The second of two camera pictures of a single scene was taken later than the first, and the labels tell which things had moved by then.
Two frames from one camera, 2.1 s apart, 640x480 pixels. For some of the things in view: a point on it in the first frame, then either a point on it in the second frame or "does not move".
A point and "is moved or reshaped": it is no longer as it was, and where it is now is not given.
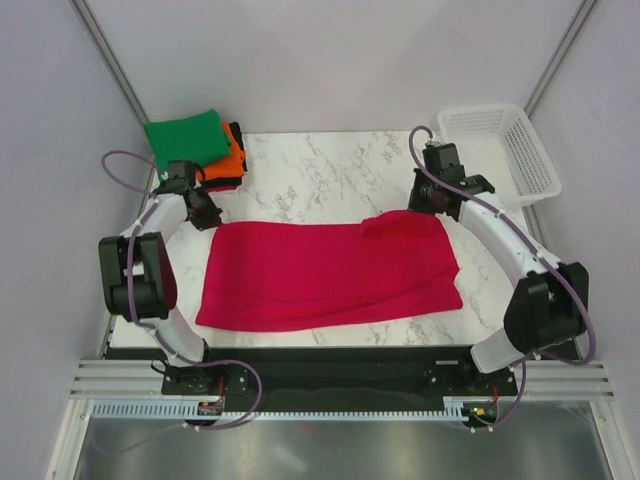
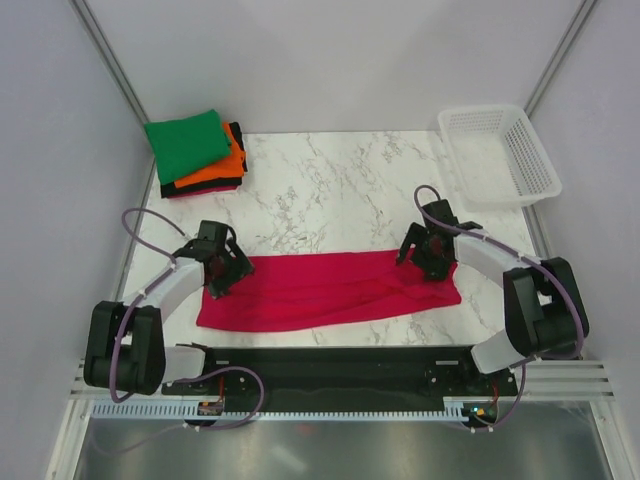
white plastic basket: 499,144 does not move
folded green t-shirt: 195,137 does not move
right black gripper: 415,202 → 436,271
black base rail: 335,378 does not move
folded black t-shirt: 230,181 does not move
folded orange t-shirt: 230,166 does not move
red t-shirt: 293,276 is moved or reshaped
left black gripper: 212,219 → 240,267
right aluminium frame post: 557,56 does not move
